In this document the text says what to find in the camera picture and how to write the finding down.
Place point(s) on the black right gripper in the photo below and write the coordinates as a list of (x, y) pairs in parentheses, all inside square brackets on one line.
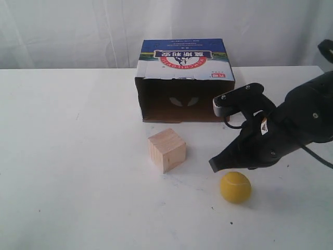
[(265, 138)]

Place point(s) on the yellow tennis ball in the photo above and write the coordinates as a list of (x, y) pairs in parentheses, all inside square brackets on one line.
[(235, 187)]

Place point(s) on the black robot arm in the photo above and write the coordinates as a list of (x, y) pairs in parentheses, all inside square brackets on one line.
[(316, 96)]

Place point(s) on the light wooden cube block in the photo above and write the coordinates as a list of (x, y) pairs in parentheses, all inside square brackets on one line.
[(167, 150)]

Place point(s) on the blue white cardboard box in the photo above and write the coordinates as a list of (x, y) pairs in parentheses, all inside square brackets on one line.
[(176, 80)]

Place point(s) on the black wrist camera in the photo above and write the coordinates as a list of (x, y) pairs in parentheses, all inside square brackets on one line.
[(247, 99)]

